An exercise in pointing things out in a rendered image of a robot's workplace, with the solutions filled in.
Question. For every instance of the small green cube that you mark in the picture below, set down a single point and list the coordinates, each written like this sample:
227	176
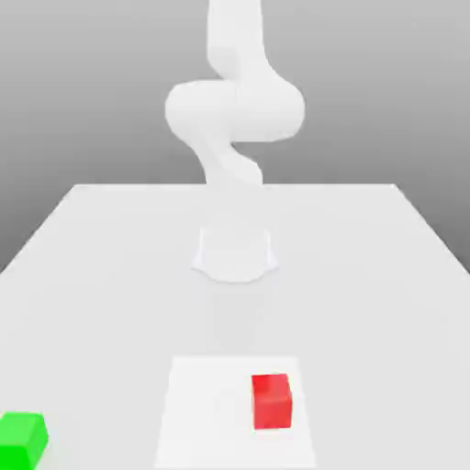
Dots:
20	438

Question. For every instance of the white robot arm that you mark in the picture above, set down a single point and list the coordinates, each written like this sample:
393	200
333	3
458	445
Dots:
235	110

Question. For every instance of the small red cube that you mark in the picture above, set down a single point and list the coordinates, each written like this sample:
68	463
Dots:
271	402

